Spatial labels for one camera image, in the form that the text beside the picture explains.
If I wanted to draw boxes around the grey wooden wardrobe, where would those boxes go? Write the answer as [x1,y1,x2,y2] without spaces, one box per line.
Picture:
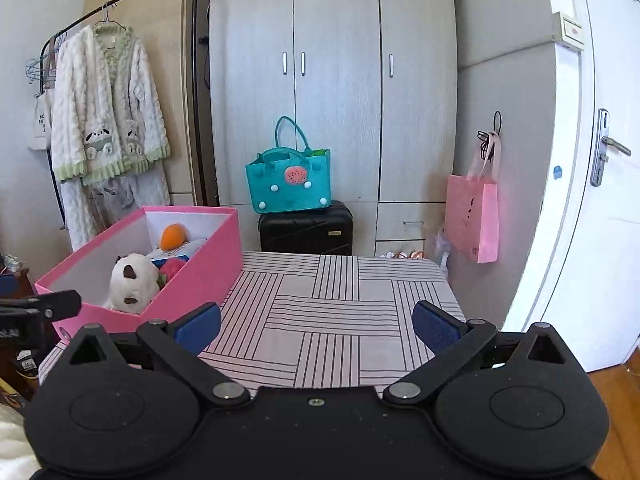
[207,0,458,261]

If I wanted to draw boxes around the patterned bedding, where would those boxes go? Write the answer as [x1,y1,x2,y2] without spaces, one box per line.
[0,400,36,478]

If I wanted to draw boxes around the pink paper bag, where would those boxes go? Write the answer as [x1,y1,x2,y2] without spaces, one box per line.
[445,132,501,264]

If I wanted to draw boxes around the orange plush toy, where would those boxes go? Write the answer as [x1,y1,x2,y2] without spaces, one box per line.
[159,223,190,251]

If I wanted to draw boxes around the bunch of wire hangers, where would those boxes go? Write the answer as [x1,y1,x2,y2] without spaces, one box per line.
[25,35,66,83]

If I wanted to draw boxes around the white wipes packet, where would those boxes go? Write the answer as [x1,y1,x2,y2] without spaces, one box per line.
[145,237,208,266]

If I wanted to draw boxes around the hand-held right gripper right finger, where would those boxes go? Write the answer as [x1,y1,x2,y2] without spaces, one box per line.
[382,300,576,406]

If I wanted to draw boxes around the pink storage box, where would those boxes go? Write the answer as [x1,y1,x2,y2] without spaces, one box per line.
[34,205,244,346]

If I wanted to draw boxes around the white fleece pajama pants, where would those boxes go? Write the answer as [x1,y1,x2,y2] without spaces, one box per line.
[60,162,171,253]

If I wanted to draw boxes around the white door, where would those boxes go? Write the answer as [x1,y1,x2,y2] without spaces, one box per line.
[500,0,640,373]

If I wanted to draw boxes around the wall light switch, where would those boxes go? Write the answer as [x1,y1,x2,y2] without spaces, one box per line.
[552,11,586,52]

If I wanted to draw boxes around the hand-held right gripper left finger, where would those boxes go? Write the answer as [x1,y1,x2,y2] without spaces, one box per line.
[65,301,252,406]

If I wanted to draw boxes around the panda plush toy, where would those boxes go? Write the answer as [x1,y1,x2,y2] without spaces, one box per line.
[102,252,162,315]

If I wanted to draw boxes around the striped pink tablecloth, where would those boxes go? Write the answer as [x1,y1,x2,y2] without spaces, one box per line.
[37,251,468,391]

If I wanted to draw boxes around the white fleece pajama jacket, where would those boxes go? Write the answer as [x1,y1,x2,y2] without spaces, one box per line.
[50,22,172,185]

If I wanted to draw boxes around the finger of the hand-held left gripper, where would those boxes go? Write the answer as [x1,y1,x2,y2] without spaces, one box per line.
[0,289,82,322]

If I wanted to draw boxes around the clear plastic bag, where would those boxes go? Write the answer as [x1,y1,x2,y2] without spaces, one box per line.
[427,232,451,272]

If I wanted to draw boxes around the metal door handle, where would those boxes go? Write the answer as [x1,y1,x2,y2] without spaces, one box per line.
[590,108,632,188]

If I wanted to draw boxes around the teal felt handbag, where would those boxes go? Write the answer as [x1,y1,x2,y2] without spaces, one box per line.
[244,116,332,213]

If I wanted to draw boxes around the black cord loop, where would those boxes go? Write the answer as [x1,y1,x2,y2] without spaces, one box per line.
[476,111,503,153]

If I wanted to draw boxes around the white canvas tote bag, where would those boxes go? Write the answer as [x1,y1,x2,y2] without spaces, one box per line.
[27,87,55,152]

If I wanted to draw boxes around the black clothes rack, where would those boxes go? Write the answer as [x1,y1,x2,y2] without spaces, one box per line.
[47,0,208,231]

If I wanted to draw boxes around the black suitcase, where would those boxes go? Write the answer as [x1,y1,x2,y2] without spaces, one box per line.
[257,200,355,257]

